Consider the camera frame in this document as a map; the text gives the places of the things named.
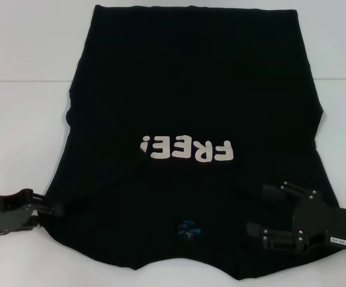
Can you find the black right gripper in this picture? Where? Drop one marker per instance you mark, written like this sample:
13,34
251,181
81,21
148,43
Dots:
325,221

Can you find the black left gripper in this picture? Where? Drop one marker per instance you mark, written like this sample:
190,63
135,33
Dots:
8,215

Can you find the black shirt with FREE print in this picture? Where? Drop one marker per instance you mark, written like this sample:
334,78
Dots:
190,89

